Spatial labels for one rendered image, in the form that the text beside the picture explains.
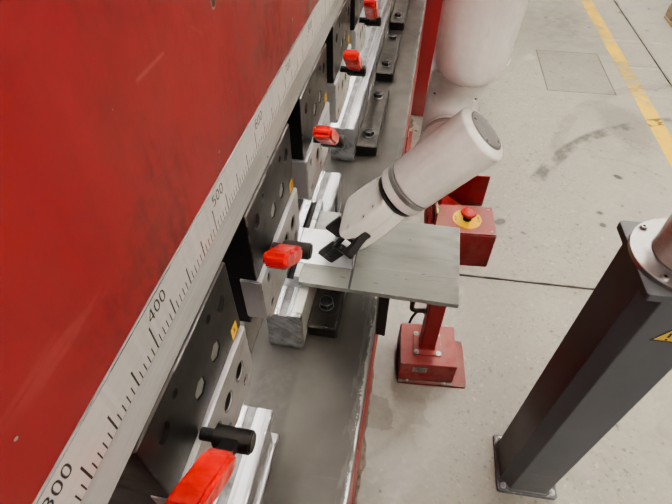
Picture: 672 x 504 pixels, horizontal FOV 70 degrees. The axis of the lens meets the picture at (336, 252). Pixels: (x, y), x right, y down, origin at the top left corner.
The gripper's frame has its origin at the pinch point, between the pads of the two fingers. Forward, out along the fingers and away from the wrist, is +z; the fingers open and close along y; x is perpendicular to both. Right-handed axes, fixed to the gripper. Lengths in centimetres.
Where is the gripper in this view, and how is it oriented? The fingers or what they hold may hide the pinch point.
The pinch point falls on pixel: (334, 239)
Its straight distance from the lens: 83.2
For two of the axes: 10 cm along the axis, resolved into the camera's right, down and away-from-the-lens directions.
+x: 7.5, 5.4, 3.7
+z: -6.3, 4.4, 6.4
